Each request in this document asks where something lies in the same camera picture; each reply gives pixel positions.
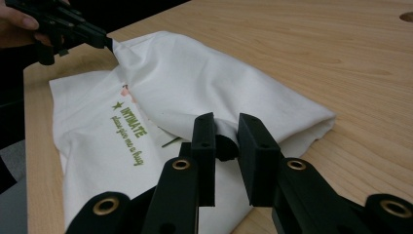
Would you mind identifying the white printed tank top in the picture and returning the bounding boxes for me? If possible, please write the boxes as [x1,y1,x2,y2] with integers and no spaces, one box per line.
[48,30,337,234]

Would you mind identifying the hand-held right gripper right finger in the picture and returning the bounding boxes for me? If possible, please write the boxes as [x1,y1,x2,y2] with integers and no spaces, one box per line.
[236,112,283,209]

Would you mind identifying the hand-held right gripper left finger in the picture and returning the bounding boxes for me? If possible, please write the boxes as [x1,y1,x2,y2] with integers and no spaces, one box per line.
[190,111,218,208]

